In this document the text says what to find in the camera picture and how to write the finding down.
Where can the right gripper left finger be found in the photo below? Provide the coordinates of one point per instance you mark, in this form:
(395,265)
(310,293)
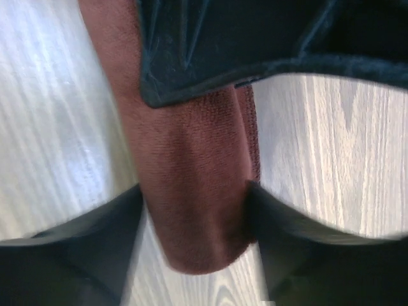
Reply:
(84,261)

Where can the brown towel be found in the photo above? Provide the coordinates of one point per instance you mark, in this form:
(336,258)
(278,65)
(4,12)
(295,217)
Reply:
(193,160)

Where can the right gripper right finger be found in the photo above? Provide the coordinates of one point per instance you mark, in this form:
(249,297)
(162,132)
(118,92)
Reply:
(305,262)

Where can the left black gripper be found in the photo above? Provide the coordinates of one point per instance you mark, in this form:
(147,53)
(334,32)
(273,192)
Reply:
(190,48)

